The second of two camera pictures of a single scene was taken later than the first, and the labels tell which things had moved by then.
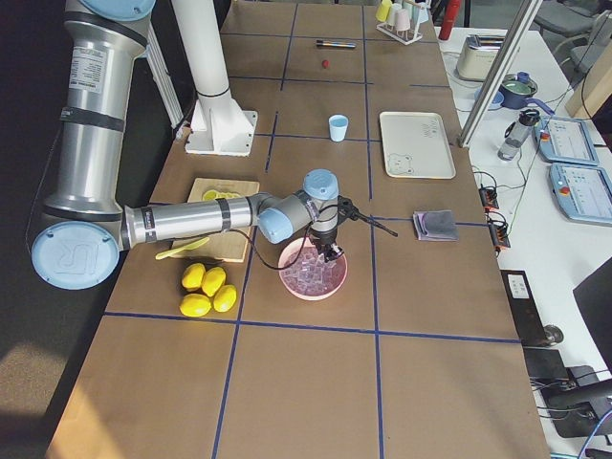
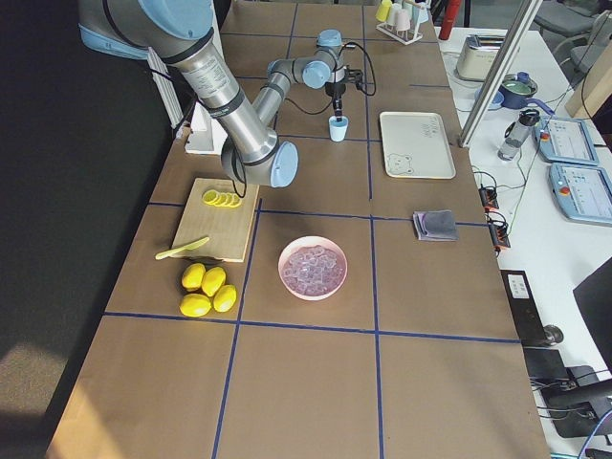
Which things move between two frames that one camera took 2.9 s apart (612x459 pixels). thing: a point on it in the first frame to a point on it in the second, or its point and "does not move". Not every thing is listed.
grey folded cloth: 436,226 does not move
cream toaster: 478,55 does not move
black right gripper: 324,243 to 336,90
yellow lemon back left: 193,275 does not move
